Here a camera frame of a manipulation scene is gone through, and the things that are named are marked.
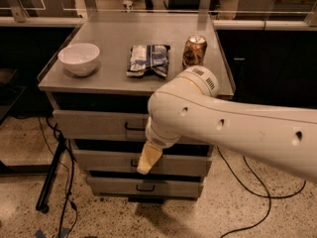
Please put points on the orange soda can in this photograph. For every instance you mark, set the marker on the orange soda can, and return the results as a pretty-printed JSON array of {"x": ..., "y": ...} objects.
[{"x": 194, "y": 51}]

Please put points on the grey top drawer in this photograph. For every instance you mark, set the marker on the grey top drawer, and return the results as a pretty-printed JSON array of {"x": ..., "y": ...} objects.
[{"x": 92, "y": 125}]

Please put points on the black stand leg with wheel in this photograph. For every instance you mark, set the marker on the black stand leg with wheel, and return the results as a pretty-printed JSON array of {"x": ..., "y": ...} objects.
[{"x": 42, "y": 204}]

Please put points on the grey drawer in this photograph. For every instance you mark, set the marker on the grey drawer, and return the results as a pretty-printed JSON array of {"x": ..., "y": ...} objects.
[
  {"x": 92, "y": 125},
  {"x": 144, "y": 187},
  {"x": 122, "y": 162}
]

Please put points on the white horizontal rail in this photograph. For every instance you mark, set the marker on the white horizontal rail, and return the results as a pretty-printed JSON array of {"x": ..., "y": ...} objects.
[{"x": 229, "y": 25}]

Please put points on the grey metal drawer cabinet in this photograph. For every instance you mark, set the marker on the grey metal drawer cabinet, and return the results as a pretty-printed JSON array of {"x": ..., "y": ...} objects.
[{"x": 108, "y": 88}]

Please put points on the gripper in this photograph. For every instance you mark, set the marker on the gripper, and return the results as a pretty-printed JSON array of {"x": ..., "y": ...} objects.
[{"x": 160, "y": 139}]

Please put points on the grey middle drawer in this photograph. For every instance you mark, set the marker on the grey middle drawer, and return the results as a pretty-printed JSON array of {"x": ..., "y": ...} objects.
[{"x": 122, "y": 162}]

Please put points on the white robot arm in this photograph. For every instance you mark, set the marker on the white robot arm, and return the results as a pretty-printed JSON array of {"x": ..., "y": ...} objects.
[{"x": 188, "y": 106}]

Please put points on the blue white snack bag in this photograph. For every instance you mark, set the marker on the blue white snack bag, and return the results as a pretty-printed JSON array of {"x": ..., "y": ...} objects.
[{"x": 148, "y": 59}]

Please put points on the grey bottom drawer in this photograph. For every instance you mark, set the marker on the grey bottom drawer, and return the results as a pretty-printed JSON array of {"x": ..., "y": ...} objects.
[{"x": 144, "y": 187}]

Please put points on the white ceramic bowl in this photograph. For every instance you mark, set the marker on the white ceramic bowl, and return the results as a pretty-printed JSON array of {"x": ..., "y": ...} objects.
[{"x": 80, "y": 59}]

